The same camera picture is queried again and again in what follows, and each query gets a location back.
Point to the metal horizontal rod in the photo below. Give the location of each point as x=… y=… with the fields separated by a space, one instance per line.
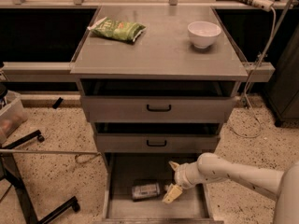
x=47 y=152

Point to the green chip bag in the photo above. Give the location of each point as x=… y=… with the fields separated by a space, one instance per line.
x=123 y=31

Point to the black rolling stand base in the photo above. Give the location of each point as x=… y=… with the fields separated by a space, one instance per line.
x=10 y=172

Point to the black top drawer handle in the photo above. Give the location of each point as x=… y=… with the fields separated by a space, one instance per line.
x=151 y=108

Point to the grey middle drawer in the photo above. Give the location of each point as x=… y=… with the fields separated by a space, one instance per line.
x=156 y=137

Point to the clear plastic storage bin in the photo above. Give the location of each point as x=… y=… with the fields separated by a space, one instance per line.
x=12 y=115

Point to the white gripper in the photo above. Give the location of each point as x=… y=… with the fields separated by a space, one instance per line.
x=180 y=175

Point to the grey drawer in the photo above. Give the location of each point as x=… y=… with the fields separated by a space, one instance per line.
x=156 y=137
x=128 y=169
x=147 y=100

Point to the white ceramic bowl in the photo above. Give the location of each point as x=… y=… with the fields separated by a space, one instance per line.
x=203 y=34

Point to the black drawer handle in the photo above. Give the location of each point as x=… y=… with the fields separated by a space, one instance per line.
x=156 y=144
x=151 y=108

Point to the clear plastic water bottle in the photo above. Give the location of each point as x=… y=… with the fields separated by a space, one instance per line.
x=144 y=191

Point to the grey bottom drawer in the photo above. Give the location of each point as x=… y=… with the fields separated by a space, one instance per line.
x=128 y=169

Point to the black middle drawer handle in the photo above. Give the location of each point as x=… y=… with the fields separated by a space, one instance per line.
x=156 y=144

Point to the dark side cabinet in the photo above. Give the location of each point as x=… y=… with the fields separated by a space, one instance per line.
x=282 y=91

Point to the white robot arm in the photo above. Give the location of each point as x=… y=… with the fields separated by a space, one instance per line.
x=280 y=186

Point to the grey top drawer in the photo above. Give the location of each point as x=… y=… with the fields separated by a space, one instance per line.
x=147 y=100

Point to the grey drawer cabinet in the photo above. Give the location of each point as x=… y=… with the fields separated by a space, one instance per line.
x=162 y=52

